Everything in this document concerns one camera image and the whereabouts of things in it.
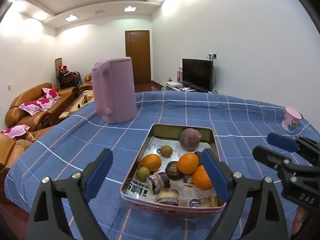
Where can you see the printed paper leaflet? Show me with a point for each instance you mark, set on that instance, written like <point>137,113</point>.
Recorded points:
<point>189,194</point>

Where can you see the blue checked tablecloth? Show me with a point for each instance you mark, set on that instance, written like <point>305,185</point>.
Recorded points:
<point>232,125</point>

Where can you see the dark wrinkled passion fruit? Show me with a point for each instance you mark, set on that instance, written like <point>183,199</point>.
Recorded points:
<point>173,172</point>

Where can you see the wooden coffee table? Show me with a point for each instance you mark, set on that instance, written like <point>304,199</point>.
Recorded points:
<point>83,99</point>

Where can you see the long brown leather sofa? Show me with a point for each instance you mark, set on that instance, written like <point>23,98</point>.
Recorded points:
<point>16,116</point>

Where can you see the wall power socket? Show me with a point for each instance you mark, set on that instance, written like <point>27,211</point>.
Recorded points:
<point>211,56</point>

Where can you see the black television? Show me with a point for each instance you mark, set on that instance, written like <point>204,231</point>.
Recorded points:
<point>198,74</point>

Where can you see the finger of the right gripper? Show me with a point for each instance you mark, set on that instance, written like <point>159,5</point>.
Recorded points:
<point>282,164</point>
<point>305,147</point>

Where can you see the dark dried fruit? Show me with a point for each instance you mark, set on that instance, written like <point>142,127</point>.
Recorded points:
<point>198,153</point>

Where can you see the brown wooden door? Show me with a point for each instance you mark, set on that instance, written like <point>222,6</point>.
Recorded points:
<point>137,46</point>

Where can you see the pink metal tin box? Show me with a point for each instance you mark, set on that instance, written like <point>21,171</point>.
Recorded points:
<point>172,132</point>

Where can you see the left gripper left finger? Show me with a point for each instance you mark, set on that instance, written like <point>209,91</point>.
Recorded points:
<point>47,218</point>

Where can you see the large orange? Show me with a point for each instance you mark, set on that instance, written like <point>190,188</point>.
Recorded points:
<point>201,179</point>

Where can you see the pink electric kettle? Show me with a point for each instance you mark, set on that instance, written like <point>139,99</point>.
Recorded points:
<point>114,90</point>

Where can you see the purple passion fruit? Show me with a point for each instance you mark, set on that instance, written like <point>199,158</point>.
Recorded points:
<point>190,139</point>

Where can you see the dark cluttered shelf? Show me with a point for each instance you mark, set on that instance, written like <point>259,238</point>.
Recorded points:
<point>65,77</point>

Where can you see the yellow-green longan fruit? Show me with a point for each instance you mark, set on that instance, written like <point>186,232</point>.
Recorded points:
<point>166,151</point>

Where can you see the near brown leather sofa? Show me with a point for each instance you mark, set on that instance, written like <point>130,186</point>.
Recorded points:
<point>12,149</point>

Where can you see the pink cartoon mug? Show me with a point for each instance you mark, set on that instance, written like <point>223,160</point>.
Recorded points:
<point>291,119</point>

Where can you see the pink floral cushion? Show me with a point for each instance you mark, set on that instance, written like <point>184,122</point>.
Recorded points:
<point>15,131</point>
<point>41,105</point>
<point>50,93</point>

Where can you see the small orange mandarin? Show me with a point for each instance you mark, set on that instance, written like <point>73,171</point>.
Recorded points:
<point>188,163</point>

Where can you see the brown leather armchair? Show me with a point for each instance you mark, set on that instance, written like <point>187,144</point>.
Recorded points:
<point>87,85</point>

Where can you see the right hand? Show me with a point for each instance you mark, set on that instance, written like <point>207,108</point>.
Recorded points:
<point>300,216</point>

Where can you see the white tv stand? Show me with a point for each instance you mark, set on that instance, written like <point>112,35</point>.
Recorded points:
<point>176,86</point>

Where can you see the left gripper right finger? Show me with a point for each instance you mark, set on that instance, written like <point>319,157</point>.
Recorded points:
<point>265,220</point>

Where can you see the purple sweet potato slice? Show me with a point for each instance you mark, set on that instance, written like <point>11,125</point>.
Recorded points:
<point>157,182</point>

